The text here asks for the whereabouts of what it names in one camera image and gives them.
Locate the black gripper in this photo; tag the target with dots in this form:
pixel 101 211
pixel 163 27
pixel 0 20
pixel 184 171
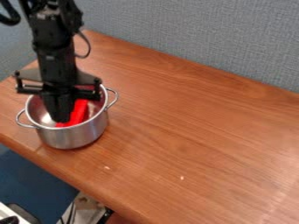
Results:
pixel 57 79

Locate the red rectangular block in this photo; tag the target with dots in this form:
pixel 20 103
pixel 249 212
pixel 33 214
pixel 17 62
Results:
pixel 77 114

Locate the stainless steel pot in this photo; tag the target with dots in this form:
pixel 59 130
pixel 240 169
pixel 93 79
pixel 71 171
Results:
pixel 64 138

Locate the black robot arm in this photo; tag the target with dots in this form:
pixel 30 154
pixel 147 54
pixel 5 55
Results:
pixel 53 19

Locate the white object at corner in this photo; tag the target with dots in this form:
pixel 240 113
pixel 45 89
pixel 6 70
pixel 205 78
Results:
pixel 8 217

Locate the metal table leg frame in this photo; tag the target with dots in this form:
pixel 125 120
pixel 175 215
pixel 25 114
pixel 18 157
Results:
pixel 85 211

